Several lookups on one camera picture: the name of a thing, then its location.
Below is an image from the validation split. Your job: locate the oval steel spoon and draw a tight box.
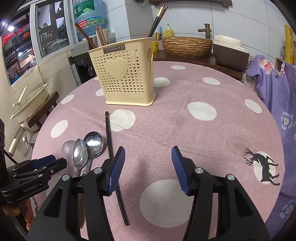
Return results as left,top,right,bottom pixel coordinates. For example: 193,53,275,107
72,138,89,229

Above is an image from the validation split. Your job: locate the brown ceramic basin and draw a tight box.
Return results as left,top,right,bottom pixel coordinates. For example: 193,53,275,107
162,37,213,58

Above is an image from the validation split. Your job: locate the large steel spoon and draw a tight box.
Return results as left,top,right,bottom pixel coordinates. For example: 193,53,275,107
83,132,104,175

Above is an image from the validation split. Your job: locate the brown chopstick far left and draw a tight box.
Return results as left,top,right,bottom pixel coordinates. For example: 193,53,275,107
96,25,107,46

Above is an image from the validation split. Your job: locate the dark wooden counter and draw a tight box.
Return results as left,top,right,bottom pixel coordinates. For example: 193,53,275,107
154,51,243,80

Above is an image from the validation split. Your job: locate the grey water dispenser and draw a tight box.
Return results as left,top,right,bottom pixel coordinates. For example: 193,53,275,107
67,39,97,86

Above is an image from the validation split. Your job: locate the black gold chopstick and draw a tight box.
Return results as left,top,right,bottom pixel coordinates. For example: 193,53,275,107
146,4,165,38

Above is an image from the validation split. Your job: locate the pink polka dot tablecloth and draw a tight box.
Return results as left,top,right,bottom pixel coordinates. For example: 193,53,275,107
33,62,285,240

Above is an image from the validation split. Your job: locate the purple floral cloth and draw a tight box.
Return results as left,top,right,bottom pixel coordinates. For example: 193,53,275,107
247,55,295,238

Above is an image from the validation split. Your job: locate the cream plastic utensil holder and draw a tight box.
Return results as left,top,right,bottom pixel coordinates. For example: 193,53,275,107
88,37,156,106

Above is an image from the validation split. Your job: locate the beige cloth cover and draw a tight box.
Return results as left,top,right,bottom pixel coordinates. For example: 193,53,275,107
0,51,78,142

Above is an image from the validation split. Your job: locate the brass faucet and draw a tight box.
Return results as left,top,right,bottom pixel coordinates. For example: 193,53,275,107
198,23,212,39

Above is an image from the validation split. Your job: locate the yellow soap dispenser bottle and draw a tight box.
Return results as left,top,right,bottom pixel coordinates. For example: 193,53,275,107
163,24,175,38

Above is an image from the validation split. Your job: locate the yellow mug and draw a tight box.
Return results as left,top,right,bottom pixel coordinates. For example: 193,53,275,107
152,41,159,52

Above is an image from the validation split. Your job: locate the cream pot with lid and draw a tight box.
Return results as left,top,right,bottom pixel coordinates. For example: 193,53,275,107
10,83,49,124

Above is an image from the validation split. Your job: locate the translucent plastic spoon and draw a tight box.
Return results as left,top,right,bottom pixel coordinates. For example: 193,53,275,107
62,140,75,173

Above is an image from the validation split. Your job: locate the brown wooden chopstick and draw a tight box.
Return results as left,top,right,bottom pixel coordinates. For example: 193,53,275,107
75,23,97,49

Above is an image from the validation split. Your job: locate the yellow tall package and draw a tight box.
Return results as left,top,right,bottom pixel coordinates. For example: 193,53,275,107
284,25,293,64

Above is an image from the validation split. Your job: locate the window with white frame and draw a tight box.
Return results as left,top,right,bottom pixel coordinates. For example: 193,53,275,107
1,1,76,85

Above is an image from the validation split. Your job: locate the white brown rice cooker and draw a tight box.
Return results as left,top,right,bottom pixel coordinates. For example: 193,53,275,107
213,35,250,72

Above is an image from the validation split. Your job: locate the blue water jug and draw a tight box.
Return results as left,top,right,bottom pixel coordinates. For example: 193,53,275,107
73,0,106,37

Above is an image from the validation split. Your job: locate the dark wooden stool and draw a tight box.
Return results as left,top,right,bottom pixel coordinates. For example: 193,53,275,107
27,91,59,128

